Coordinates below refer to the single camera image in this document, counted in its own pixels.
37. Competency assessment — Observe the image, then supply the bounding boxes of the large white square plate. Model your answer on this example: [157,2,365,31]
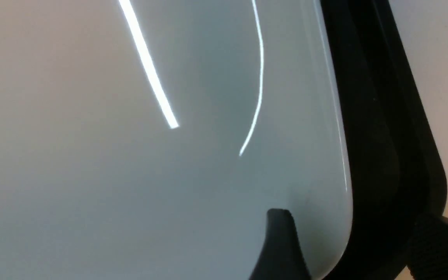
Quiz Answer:
[0,0,353,280]

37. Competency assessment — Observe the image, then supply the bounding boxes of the black plastic serving tray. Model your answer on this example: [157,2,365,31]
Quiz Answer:
[320,0,447,280]

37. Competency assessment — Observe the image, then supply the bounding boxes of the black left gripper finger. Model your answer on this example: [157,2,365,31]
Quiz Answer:
[249,209,311,280]

